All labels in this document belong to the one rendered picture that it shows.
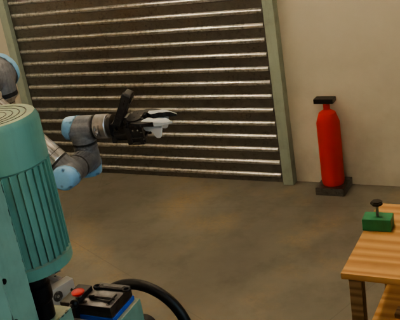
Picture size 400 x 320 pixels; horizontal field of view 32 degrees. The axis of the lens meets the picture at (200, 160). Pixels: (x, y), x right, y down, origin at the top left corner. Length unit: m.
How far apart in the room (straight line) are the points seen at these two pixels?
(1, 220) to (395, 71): 3.20
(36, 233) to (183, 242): 2.74
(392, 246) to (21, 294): 1.65
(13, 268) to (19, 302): 0.07
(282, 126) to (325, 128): 0.33
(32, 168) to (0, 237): 0.14
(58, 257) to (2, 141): 0.26
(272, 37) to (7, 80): 2.32
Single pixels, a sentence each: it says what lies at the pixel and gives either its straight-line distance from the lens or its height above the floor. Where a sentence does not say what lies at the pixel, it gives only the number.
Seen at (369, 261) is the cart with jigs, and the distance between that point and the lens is 2.58.
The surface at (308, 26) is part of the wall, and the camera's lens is 4.25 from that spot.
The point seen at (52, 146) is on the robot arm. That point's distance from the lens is 2.10.
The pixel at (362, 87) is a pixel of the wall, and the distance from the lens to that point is 4.25.
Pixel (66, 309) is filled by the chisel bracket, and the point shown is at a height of 1.07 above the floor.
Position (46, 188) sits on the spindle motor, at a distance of 1.34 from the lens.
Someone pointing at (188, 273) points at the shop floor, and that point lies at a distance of 3.71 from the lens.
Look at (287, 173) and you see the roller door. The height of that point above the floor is 0.09.
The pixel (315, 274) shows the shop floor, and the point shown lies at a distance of 3.55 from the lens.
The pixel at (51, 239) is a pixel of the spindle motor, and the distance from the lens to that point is 1.35.
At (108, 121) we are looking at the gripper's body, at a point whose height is 1.24.
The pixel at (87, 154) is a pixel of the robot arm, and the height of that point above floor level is 1.14.
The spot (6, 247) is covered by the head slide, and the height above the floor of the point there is 1.30.
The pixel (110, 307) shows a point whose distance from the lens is 1.61.
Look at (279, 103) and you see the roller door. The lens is 4.37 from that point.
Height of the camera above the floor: 1.82
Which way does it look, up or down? 20 degrees down
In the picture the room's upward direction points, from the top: 9 degrees counter-clockwise
